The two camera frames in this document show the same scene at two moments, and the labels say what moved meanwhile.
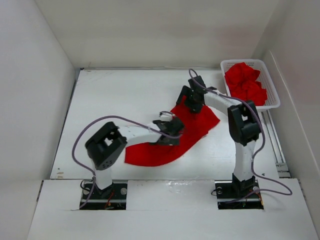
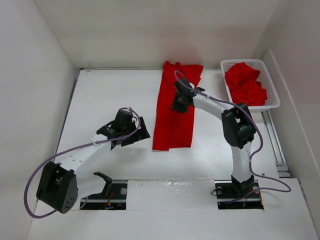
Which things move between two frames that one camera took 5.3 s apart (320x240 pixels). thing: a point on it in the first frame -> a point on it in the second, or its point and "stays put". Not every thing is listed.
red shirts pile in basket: [241, 79] stays put
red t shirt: [197, 125] -> [173, 129]
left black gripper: [173, 142] -> [142, 134]
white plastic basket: [272, 100] stays put
